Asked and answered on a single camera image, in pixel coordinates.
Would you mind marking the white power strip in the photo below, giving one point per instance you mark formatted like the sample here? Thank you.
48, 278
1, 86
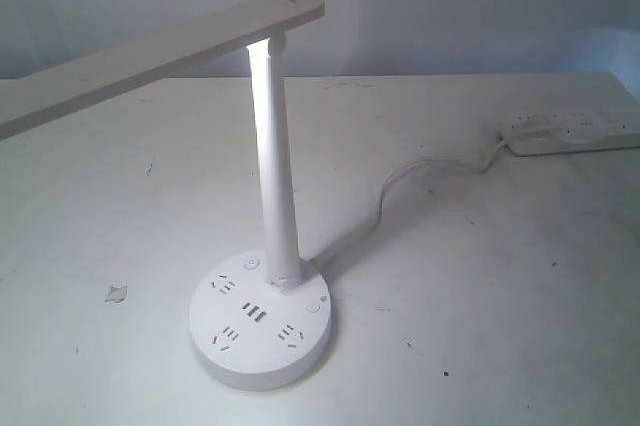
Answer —
575, 131

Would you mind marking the grey paper scrap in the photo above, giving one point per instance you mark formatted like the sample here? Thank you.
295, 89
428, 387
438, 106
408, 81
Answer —
116, 295

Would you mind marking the white desk lamp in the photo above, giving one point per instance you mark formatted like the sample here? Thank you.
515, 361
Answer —
262, 319

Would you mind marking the white plug in strip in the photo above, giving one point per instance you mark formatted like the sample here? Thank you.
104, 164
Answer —
536, 126

